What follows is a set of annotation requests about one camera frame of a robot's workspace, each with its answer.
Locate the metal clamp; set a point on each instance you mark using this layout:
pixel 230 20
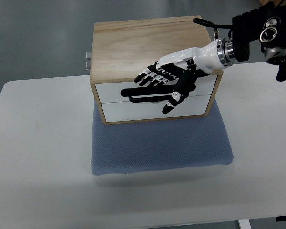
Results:
pixel 88 55
pixel 88 65

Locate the metal clamp upper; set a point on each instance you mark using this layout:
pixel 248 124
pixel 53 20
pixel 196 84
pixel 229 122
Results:
pixel 88 55

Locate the white bottom drawer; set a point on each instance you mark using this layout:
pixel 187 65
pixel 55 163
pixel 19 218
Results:
pixel 127 111

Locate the white top drawer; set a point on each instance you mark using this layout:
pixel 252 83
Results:
pixel 111 92

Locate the black drawer handle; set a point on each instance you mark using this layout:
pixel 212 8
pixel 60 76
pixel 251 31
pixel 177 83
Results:
pixel 148 94

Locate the white drawer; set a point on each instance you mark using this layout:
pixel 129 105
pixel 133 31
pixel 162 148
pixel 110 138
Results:
pixel 111 92
pixel 127 111

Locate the metal clamp lower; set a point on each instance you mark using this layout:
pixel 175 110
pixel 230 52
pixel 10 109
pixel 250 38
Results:
pixel 88 65

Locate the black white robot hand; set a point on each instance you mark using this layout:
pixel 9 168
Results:
pixel 186 66

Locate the blue mesh mat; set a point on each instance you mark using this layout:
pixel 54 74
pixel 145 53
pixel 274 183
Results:
pixel 159 145

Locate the wooden drawer cabinet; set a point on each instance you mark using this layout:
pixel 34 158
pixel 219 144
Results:
pixel 121 50

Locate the white table leg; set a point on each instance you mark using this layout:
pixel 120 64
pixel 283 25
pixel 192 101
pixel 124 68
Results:
pixel 244 224

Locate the black table control panel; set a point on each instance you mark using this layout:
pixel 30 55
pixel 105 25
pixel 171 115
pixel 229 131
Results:
pixel 280 218

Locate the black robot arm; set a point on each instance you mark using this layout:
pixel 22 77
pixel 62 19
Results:
pixel 267 24

